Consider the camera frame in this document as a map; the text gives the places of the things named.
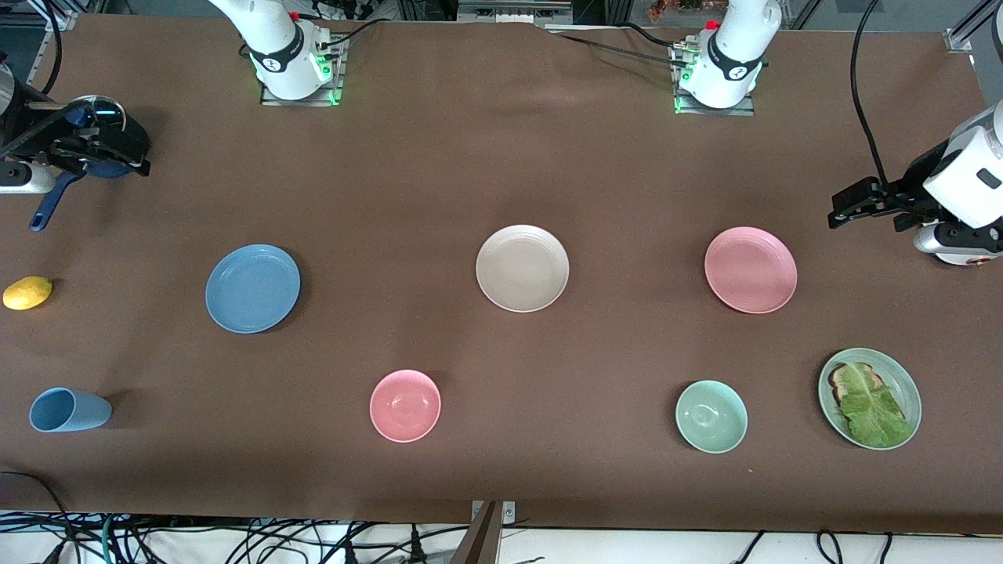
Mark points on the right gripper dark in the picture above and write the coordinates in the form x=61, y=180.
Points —
x=31, y=129

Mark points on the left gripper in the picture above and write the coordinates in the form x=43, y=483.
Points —
x=918, y=182

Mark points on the pink plate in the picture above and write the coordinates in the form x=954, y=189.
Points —
x=751, y=270

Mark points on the blue plate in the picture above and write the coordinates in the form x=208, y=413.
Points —
x=252, y=288

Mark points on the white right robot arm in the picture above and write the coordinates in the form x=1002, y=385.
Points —
x=274, y=47

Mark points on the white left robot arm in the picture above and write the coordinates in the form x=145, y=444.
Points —
x=733, y=55

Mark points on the glass pan lid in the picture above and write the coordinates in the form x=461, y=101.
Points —
x=106, y=110

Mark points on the blue saucepan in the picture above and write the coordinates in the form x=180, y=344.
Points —
x=51, y=205

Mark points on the yellow lemon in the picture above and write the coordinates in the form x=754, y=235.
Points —
x=27, y=293

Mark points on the toast bread slice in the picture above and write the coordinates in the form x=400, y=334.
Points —
x=840, y=381

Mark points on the green plate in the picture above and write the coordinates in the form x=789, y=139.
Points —
x=905, y=392

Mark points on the green lettuce leaf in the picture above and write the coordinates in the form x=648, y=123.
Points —
x=874, y=411

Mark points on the blue cup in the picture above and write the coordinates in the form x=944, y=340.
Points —
x=70, y=410

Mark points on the green bowl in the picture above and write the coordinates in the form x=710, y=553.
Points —
x=711, y=417

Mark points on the orange red background object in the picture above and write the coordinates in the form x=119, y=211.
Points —
x=674, y=8

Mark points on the beige plate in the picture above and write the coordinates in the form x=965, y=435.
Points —
x=522, y=269

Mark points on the brown table cloth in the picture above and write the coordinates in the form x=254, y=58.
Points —
x=470, y=157

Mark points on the pink bowl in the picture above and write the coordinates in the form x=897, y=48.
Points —
x=405, y=406

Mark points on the grey metal box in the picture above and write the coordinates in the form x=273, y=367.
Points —
x=509, y=12

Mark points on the black power plug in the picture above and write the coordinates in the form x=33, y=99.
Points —
x=416, y=548

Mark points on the aluminium frame profile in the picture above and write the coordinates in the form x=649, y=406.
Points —
x=69, y=19
x=957, y=39

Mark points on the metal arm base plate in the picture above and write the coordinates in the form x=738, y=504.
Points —
x=686, y=106
x=333, y=86

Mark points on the small metal bracket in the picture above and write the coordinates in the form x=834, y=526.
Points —
x=509, y=513

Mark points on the dark mount post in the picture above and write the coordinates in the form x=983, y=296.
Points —
x=479, y=544

